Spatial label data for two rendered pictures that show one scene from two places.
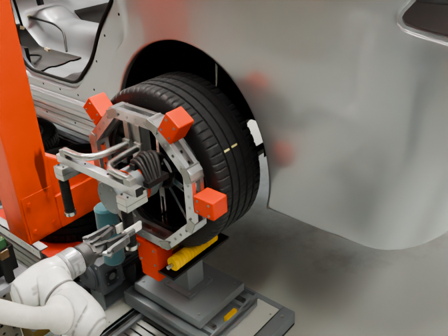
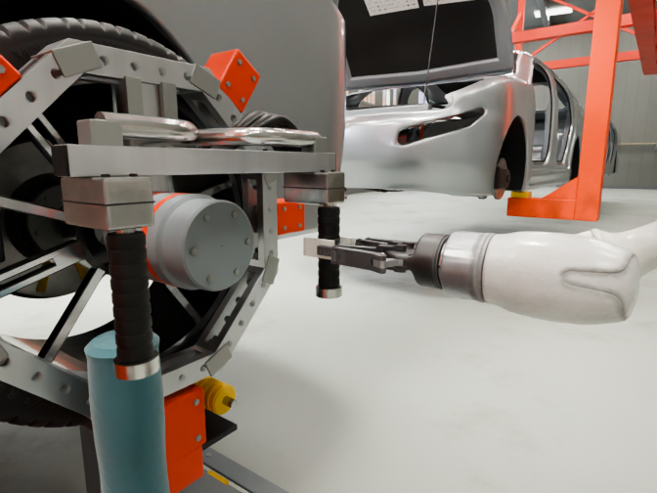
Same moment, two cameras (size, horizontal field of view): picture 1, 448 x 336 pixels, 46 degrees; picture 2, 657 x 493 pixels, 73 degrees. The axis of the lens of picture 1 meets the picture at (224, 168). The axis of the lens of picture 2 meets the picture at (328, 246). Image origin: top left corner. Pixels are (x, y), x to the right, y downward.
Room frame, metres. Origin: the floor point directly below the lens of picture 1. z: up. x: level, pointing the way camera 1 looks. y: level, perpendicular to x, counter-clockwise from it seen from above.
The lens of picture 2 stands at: (1.49, 1.03, 0.96)
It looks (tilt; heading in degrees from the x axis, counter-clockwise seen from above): 10 degrees down; 265
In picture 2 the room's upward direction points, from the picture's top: straight up
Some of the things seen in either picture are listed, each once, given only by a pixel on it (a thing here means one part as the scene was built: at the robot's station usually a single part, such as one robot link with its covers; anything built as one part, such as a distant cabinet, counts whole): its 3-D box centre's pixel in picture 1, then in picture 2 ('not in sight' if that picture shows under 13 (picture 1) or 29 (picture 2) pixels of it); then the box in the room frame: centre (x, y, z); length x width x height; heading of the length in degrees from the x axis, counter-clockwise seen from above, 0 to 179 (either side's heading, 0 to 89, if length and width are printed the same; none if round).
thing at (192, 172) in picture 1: (145, 177); (150, 234); (1.72, 0.29, 0.85); 0.54 x 0.07 x 0.54; 49
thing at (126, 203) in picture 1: (132, 198); (314, 186); (1.45, 0.30, 0.93); 0.09 x 0.05 x 0.05; 139
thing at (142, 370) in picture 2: (67, 196); (131, 299); (1.65, 0.58, 0.83); 0.04 x 0.04 x 0.16
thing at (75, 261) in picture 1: (71, 263); (468, 265); (1.26, 0.47, 0.83); 0.09 x 0.06 x 0.09; 49
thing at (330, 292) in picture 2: (129, 228); (328, 248); (1.43, 0.32, 0.83); 0.04 x 0.04 x 0.16
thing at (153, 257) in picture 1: (162, 251); (153, 430); (1.75, 0.27, 0.48); 0.16 x 0.12 x 0.17; 139
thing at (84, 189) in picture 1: (92, 164); not in sight; (2.15, 0.60, 0.69); 0.52 x 0.17 x 0.35; 139
